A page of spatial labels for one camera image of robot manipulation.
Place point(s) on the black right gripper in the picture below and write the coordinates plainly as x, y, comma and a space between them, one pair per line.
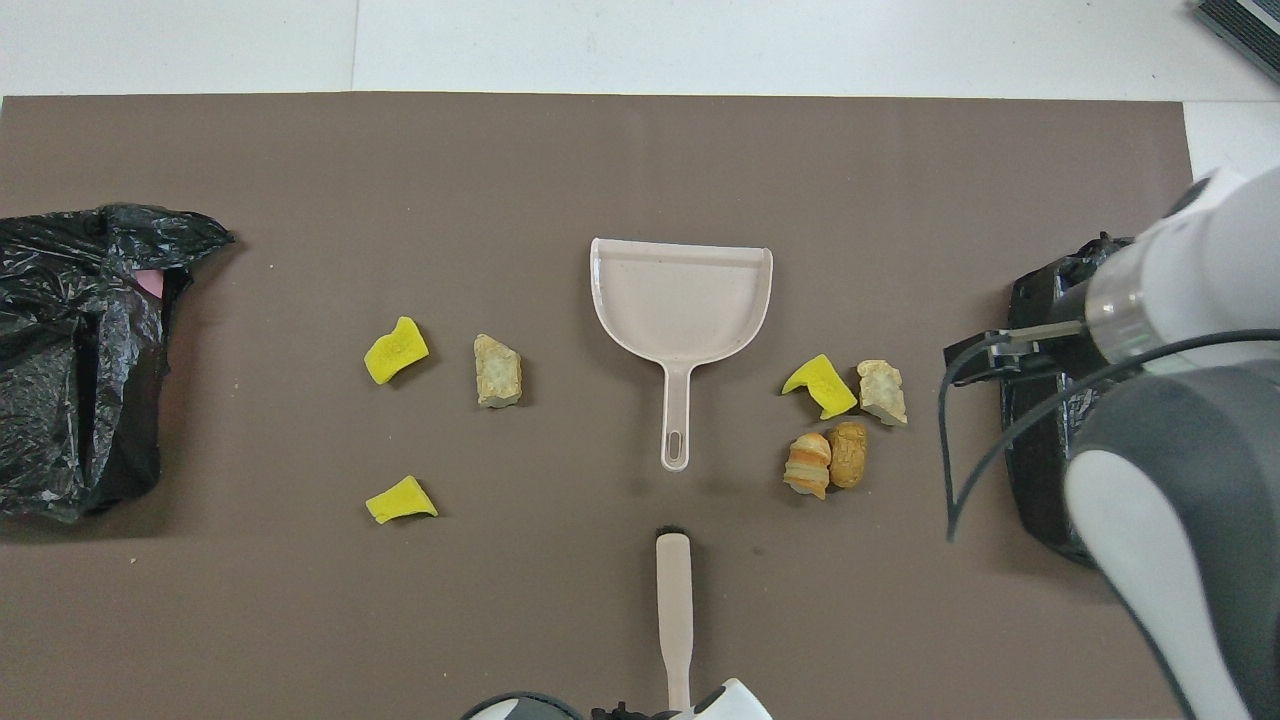
1040, 345

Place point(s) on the crumpled black bag bin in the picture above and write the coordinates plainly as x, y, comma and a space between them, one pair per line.
60, 400

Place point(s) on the grey ribbed device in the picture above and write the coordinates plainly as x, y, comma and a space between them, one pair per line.
1245, 30

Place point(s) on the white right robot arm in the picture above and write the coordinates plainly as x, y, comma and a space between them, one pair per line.
1200, 500

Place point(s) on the brown toy bread roll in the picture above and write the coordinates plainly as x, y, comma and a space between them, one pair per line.
848, 454

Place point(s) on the yellow sponge piece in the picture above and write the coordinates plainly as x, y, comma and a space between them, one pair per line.
395, 352
822, 385
400, 502

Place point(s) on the brown table mat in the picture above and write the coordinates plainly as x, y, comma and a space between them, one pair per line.
600, 160

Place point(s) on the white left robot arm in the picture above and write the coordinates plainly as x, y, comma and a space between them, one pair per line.
740, 700

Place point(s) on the pink object in bag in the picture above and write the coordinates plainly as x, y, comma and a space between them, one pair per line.
150, 283

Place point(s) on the beige plastic dustpan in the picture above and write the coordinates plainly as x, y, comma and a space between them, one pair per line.
680, 300

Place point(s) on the beige hand brush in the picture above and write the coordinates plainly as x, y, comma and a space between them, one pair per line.
674, 590

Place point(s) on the beige crumbly foam chunk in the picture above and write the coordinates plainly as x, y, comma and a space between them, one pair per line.
497, 372
882, 393

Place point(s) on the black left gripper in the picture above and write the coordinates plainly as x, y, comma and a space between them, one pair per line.
630, 714

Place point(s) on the toy croissant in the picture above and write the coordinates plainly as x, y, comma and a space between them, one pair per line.
808, 466

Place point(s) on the black bag lined bin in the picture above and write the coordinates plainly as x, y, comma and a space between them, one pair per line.
1035, 470

